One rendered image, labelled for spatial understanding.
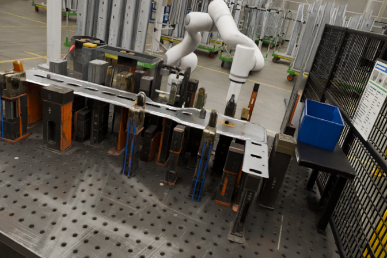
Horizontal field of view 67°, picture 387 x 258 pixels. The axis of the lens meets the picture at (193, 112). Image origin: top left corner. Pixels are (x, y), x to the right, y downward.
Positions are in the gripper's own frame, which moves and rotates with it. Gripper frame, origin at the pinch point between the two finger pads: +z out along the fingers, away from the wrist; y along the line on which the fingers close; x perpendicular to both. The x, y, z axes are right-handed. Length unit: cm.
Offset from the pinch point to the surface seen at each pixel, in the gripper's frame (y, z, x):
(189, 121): 8.9, 7.3, -17.0
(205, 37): -767, 67, -142
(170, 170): 19.6, 30.1, -19.7
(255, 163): 33.3, 6.8, 15.2
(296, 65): -670, 75, 128
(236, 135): 11.0, 7.4, 6.0
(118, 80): -11, 4, -64
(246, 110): -10.5, 1.7, 8.0
